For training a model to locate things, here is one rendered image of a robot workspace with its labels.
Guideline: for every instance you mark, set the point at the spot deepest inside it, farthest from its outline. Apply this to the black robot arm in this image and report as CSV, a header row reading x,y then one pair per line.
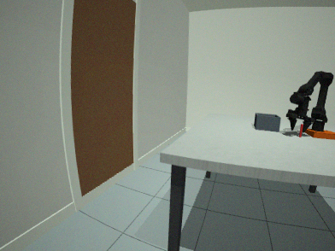
x,y
301,97

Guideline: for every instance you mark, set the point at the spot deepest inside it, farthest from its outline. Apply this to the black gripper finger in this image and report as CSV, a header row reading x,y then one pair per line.
x,y
293,123
306,125

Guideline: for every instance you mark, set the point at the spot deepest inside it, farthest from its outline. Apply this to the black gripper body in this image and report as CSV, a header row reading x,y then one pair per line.
x,y
301,111

